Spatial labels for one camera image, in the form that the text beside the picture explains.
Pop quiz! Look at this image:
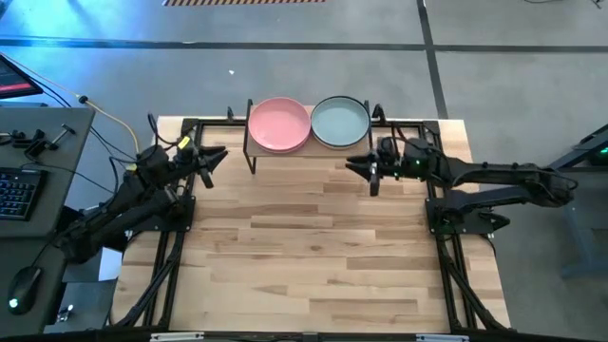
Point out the grey side desk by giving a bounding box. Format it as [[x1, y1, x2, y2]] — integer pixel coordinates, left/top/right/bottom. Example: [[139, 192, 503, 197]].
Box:
[[0, 106, 97, 336]]

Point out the dark grey plate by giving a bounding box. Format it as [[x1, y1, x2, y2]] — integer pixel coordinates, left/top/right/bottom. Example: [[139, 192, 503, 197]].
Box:
[[310, 95, 372, 150]]

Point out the grey metal stand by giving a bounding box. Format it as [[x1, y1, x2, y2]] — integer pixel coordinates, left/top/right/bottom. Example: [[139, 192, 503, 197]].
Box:
[[544, 123, 608, 279]]

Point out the black clamp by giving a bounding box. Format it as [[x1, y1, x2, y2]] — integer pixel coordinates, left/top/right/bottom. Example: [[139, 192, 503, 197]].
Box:
[[9, 127, 48, 162]]

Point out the black t-handle tool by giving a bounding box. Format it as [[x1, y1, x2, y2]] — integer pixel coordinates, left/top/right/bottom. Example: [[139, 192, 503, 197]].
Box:
[[48, 123, 78, 149]]

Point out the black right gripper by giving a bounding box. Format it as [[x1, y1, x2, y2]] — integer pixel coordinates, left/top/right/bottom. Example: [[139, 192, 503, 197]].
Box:
[[345, 150, 406, 198]]

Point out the black backlit keyboard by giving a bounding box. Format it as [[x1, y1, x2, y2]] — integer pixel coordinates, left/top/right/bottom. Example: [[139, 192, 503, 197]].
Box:
[[0, 166, 49, 222]]

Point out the silver metal bracket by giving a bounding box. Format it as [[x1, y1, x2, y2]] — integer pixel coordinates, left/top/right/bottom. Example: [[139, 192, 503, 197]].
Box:
[[416, 333, 471, 342], [150, 332, 206, 342]]

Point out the yellow cable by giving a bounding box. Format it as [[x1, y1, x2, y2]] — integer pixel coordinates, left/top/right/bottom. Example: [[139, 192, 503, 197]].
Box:
[[0, 50, 142, 154]]

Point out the black computer monitor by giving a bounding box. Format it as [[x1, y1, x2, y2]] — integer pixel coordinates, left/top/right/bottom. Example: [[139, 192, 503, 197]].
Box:
[[0, 51, 45, 101]]

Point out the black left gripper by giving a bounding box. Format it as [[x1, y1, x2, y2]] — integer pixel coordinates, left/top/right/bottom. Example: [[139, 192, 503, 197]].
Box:
[[172, 143, 229, 190]]

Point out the wooden shelf with black frame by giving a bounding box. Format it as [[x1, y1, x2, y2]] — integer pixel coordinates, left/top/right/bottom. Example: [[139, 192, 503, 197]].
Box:
[[243, 98, 374, 176]]

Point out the small metal fitting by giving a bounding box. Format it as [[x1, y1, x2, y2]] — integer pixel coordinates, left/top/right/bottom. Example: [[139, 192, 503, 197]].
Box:
[[55, 303, 76, 325]]

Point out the pink plate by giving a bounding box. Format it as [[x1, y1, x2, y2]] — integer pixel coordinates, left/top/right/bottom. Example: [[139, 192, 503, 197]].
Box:
[[247, 96, 313, 155]]

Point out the black computer mouse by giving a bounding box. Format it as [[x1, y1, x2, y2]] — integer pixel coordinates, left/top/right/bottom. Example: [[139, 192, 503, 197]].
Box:
[[6, 265, 45, 316]]

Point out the black aluminium table frame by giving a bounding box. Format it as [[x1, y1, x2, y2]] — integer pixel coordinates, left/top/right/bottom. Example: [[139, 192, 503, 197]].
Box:
[[107, 116, 512, 333]]

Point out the white paper sheet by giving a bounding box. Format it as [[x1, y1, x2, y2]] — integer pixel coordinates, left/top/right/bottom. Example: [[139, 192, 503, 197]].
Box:
[[96, 246, 125, 283]]

